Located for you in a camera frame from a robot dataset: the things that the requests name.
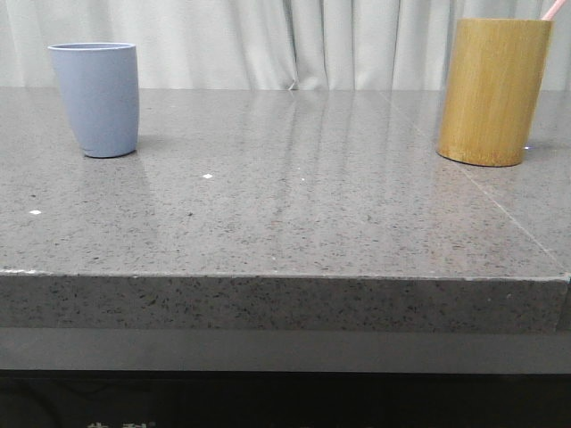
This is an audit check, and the blue plastic cup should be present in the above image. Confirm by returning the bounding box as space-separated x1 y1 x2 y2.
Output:
48 43 139 158

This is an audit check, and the white pleated curtain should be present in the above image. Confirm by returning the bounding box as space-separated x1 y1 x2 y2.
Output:
1 1 550 90

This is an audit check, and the bamboo wooden cylindrical holder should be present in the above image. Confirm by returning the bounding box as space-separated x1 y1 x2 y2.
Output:
437 18 553 167

